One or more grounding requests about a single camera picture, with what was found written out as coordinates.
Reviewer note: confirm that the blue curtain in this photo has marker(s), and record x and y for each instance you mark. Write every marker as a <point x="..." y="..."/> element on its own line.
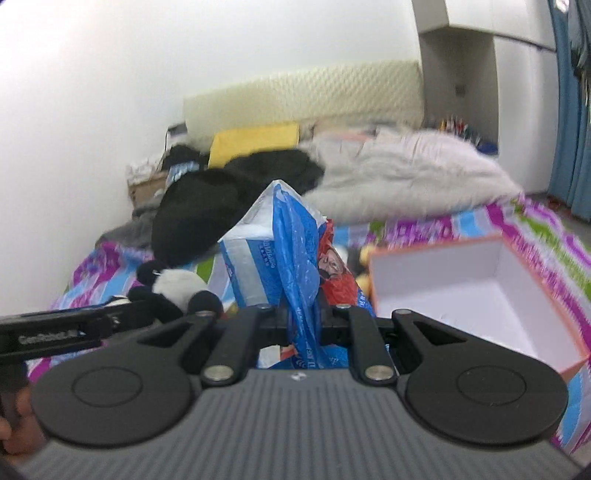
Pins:
<point x="570" y="177"/>

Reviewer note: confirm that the panda plush toy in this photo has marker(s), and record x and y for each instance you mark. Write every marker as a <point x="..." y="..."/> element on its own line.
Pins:
<point x="170" y="294"/>

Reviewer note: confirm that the person's left hand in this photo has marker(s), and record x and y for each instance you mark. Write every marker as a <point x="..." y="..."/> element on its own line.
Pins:
<point x="25" y="437"/>

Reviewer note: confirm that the cardboard box by bed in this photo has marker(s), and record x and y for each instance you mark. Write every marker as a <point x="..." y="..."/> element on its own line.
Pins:
<point x="146" y="189"/>

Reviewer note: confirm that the orange cardboard box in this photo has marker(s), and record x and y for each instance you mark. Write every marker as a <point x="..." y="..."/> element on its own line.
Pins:
<point x="483" y="287"/>

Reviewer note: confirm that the grey duvet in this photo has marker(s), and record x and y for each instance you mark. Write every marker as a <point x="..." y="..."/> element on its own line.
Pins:
<point x="398" y="174"/>

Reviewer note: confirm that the black clothing pile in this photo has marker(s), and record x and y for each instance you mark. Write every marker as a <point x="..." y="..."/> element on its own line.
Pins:
<point x="201" y="206"/>

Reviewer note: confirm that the grey penguin plush toy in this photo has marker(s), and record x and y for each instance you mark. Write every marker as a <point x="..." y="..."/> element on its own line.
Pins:
<point x="358" y="264"/>

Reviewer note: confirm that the yellow pillow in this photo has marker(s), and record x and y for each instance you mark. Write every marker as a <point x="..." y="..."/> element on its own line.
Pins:
<point x="234" y="143"/>

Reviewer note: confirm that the colourful striped bed sheet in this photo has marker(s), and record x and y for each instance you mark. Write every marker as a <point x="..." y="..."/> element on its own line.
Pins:
<point x="559" y="258"/>

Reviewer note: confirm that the blue plastic snack bag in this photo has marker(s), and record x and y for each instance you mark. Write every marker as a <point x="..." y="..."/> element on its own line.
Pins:
<point x="282" y="252"/>

